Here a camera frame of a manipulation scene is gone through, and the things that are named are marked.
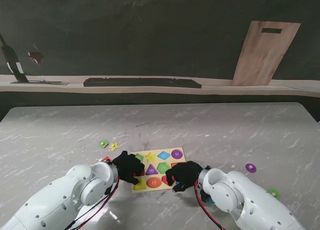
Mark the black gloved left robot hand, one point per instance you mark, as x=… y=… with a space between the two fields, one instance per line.
x=128 y=166

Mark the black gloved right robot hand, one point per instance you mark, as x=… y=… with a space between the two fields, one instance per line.
x=186 y=173

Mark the blue semicircle puzzle piece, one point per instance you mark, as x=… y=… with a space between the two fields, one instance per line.
x=211 y=202

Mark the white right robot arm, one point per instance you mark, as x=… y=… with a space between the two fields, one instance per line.
x=237 y=190

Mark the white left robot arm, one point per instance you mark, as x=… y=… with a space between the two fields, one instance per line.
x=75 y=190

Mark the red square puzzle piece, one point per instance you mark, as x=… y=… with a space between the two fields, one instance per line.
x=107 y=159

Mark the yellow star puzzle piece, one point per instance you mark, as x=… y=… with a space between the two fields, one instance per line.
x=114 y=146

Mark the yellow wooden puzzle board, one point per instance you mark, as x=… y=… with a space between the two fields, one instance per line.
x=162 y=162

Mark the green pentagon puzzle piece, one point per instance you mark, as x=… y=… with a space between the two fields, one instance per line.
x=103 y=143

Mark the purple circle puzzle piece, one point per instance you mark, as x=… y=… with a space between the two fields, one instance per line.
x=250 y=167

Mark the green hexagon puzzle piece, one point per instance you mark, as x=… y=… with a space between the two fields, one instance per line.
x=273 y=193

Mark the flat wooden coaster board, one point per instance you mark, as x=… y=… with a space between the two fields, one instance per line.
x=55 y=83

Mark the wooden cutting board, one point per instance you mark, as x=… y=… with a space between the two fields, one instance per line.
x=265 y=55

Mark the black long tray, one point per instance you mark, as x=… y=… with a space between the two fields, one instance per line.
x=142 y=82

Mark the light wooden shelf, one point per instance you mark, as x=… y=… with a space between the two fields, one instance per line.
x=225 y=88

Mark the red wine glass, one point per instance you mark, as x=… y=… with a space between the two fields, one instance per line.
x=37 y=58

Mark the dark wine bottle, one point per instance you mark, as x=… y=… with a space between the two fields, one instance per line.
x=13 y=62

